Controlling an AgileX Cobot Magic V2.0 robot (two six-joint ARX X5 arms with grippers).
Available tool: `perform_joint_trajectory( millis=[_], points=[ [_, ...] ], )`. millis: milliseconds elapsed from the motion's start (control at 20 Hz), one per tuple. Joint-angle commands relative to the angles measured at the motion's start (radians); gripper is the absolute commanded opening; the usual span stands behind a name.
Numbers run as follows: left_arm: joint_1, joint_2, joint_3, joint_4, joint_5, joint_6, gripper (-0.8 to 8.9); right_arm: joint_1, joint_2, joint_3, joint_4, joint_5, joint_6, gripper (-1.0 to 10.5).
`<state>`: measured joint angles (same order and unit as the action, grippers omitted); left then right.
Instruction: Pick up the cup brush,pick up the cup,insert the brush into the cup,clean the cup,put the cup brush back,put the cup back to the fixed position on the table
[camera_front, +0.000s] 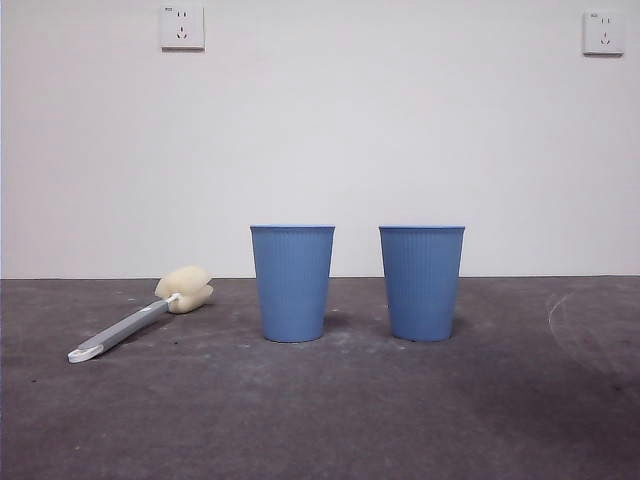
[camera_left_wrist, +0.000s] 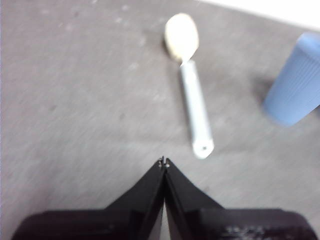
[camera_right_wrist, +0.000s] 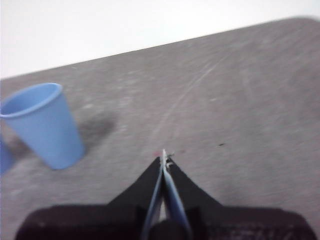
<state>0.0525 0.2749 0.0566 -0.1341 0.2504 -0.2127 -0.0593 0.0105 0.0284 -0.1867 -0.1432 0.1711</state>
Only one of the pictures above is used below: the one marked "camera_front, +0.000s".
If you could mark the white wall socket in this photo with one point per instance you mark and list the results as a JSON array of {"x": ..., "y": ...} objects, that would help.
[
  {"x": 182, "y": 27},
  {"x": 603, "y": 34}
]

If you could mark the blue ribbed plastic cup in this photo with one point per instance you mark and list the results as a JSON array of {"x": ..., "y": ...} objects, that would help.
[
  {"x": 292, "y": 285},
  {"x": 421, "y": 285}
]

